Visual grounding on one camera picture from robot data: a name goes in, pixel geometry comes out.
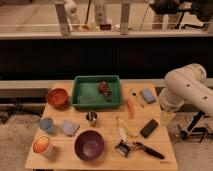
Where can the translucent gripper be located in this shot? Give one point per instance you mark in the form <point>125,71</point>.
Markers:
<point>166,117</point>

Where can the small metal cup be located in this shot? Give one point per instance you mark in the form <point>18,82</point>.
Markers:
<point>91,117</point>

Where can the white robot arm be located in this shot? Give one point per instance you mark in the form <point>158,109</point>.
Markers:
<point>186,84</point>

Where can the black rectangular block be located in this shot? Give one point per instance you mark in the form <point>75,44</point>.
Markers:
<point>149,128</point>

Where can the blue sponge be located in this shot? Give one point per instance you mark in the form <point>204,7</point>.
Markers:
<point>148,96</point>

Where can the yellow banana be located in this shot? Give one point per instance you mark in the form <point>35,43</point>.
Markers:
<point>126,127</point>

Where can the orange carrot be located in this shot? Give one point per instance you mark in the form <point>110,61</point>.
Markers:
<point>130,108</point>

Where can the dark grape bunch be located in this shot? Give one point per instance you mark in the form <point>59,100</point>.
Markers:
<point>104,89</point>

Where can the purple bowl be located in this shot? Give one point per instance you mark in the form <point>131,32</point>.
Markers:
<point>89,145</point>

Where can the green plastic tray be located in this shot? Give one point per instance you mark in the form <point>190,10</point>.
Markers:
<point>85,93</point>

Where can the orange bowl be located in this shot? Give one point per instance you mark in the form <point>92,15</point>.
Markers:
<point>57,97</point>

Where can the black camera tripod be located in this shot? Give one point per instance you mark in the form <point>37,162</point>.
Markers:
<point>193,130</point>

